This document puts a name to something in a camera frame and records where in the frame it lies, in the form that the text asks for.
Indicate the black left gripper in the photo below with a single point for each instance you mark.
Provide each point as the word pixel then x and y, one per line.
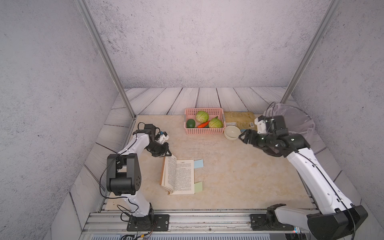
pixel 163 152

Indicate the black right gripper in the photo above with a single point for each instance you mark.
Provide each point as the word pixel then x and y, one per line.
pixel 246 137

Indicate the dark cover paperback book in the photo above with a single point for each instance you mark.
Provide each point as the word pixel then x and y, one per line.
pixel 178 176

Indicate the blue sticky note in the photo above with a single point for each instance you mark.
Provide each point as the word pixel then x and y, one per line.
pixel 198 163

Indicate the green sticky note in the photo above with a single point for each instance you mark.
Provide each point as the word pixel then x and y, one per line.
pixel 198 187

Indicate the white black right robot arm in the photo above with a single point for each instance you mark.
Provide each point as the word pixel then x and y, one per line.
pixel 336 216

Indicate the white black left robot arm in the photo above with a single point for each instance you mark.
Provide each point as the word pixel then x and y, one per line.
pixel 123 174

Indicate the cream ceramic bowl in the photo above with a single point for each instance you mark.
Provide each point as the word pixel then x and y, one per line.
pixel 232 133

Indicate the yellow noodle packet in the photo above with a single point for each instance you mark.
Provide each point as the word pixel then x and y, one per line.
pixel 241 120

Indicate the right green cabbage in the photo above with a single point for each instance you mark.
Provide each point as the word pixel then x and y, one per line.
pixel 215 123

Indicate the green cabbage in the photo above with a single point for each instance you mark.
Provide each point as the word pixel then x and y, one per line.
pixel 202 117
pixel 215 123

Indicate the dark green avocado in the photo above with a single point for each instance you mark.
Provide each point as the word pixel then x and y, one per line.
pixel 190 123

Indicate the orange carrot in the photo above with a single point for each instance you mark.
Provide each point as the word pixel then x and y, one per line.
pixel 204 125

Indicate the pink plastic perforated basket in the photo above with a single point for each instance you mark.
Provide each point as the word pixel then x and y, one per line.
pixel 190 113

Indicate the upper green cabbage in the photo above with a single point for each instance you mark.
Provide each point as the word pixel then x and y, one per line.
pixel 202 117

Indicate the black bin with pink bag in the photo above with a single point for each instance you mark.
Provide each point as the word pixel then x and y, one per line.
pixel 297 120

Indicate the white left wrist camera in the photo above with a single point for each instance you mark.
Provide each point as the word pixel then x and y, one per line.
pixel 163 137

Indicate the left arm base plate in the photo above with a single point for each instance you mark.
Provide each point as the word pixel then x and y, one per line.
pixel 156 223

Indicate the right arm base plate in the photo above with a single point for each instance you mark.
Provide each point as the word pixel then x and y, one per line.
pixel 261 222

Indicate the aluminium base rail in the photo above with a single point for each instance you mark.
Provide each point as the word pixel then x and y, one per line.
pixel 190 225

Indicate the right aluminium frame post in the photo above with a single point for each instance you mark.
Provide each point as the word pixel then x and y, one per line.
pixel 321 30

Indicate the aluminium frame post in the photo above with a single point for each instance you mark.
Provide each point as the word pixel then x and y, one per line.
pixel 321 30
pixel 84 10

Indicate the left aluminium frame post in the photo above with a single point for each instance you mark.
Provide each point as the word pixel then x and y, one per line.
pixel 84 10

